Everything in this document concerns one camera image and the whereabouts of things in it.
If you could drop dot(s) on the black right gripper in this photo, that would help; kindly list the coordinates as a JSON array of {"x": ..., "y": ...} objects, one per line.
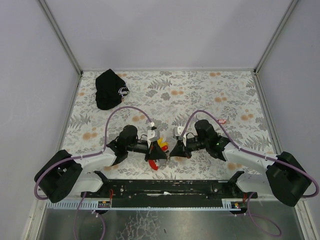
[{"x": 184, "y": 148}]

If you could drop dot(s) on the yellow key tag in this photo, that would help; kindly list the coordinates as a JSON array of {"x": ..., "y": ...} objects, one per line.
[{"x": 162, "y": 142}]

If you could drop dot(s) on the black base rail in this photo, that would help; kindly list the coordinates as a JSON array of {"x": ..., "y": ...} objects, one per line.
[{"x": 168, "y": 194}]

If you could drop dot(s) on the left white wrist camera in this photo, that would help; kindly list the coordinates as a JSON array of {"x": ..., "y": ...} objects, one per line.
[{"x": 153, "y": 135}]

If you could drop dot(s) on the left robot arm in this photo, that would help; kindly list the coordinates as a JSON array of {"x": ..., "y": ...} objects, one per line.
[{"x": 66, "y": 175}]

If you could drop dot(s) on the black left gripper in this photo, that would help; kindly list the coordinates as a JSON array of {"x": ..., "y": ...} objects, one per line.
[{"x": 150, "y": 149}]

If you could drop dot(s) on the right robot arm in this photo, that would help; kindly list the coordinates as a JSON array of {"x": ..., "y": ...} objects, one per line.
[{"x": 278, "y": 175}]

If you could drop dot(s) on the red key tag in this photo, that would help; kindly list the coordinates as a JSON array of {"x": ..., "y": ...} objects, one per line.
[{"x": 222, "y": 121}]

